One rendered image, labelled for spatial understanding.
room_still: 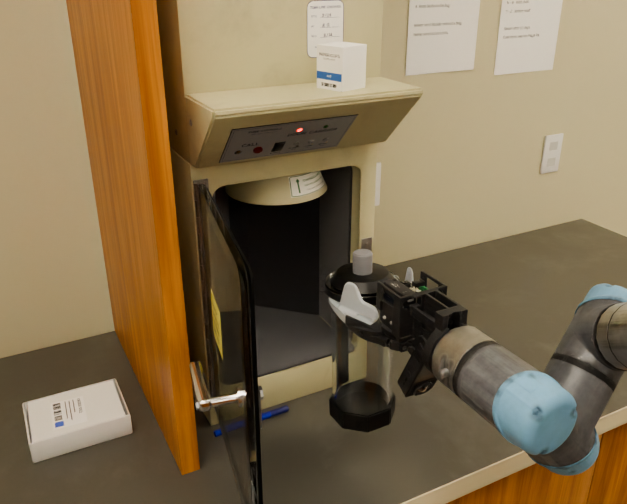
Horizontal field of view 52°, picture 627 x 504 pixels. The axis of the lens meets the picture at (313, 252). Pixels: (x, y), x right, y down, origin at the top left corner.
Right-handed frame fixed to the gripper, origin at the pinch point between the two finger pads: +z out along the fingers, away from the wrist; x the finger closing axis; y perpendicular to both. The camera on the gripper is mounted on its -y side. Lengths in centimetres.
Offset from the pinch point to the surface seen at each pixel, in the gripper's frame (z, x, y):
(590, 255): 38, -97, -30
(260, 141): 11.5, 10.2, 21.6
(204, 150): 12.1, 18.1, 21.2
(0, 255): 62, 46, -8
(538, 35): 61, -91, 26
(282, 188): 20.8, 2.8, 10.9
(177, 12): 18.0, 18.4, 38.3
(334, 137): 12.8, -2.3, 20.3
